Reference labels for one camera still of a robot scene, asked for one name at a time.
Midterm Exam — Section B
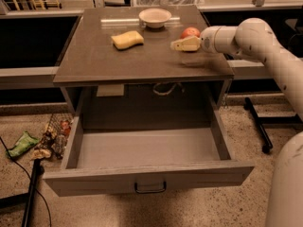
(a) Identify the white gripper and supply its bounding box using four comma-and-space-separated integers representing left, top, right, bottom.
170, 26, 221, 53

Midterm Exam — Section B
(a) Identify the red apple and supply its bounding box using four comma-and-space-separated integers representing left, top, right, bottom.
180, 27, 200, 39

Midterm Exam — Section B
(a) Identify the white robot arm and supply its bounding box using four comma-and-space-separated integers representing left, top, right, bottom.
170, 18, 303, 227

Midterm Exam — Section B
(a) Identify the grey cabinet with brown top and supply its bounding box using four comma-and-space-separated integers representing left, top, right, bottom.
54, 6, 233, 131

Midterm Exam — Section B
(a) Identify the white label under top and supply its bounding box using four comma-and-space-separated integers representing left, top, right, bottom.
97, 84, 124, 96

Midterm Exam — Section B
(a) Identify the open grey top drawer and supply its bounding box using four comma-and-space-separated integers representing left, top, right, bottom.
43, 85, 256, 198

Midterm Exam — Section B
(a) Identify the white ceramic bowl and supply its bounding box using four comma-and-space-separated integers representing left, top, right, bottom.
139, 9, 171, 28

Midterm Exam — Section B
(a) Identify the yellow sponge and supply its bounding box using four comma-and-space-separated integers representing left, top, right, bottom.
111, 30, 144, 50

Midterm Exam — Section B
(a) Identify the black stand leg right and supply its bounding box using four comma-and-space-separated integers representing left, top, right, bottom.
243, 97, 303, 154

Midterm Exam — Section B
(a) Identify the black stand leg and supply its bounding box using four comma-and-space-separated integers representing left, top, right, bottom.
0, 158, 45, 227
243, 97, 303, 154

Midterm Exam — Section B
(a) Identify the green snack bag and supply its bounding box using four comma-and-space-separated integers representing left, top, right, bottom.
7, 131, 39, 159

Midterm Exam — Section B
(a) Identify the black stand leg left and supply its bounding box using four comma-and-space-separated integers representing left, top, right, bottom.
0, 158, 45, 227

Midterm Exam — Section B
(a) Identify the cable loop under top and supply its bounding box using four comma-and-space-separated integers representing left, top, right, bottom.
152, 82, 185, 96

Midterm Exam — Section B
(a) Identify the black drawer handle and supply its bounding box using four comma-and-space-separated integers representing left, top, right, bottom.
134, 182, 167, 194

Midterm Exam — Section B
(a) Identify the black cable on floor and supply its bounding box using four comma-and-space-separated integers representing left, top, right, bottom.
0, 135, 53, 227

